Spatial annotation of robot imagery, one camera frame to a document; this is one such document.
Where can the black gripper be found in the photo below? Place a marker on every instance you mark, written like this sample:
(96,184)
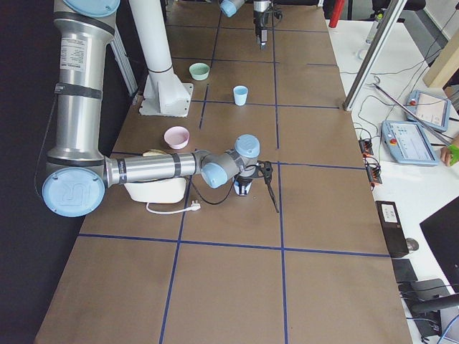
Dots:
(244,181)
(259,18)

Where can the blue cup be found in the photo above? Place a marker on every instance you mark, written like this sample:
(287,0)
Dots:
(242,188)
(240,93)

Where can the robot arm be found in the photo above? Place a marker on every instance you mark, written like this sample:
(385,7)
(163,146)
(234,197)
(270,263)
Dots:
(77,172)
(230,7)

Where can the person hand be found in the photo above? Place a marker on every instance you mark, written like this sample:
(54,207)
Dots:
(449,153)

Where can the green bowl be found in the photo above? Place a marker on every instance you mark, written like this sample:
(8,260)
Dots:
(199,71)

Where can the red cylinder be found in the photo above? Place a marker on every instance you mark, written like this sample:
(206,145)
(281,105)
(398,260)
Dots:
(336,14)

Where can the pink bowl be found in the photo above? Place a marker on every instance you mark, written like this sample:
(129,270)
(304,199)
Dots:
(177,137)

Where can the cream toaster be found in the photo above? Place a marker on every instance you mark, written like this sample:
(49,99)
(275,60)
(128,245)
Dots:
(169,191)

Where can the orange black connector block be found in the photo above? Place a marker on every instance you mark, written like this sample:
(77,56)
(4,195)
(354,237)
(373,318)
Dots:
(371,164)

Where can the toast slice in toaster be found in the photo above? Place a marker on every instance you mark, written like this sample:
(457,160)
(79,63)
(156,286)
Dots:
(153,152)

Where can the black box on desk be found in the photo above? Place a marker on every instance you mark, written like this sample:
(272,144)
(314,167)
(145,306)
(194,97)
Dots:
(392,229)

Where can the teach pendant near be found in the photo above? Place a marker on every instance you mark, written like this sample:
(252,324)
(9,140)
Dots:
(407,143)

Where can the teach pendant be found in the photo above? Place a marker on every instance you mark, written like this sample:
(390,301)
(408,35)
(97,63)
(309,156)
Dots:
(432,109)
(407,143)

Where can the teach pendant far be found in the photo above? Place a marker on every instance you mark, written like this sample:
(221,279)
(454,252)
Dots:
(432,109)

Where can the black monitor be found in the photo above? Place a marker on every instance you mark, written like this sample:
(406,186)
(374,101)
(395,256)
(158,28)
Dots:
(441,233)

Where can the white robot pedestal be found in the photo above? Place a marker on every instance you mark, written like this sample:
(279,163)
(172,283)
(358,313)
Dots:
(164,93)

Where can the aluminium frame post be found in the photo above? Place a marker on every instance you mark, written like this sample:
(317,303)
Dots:
(385,27)

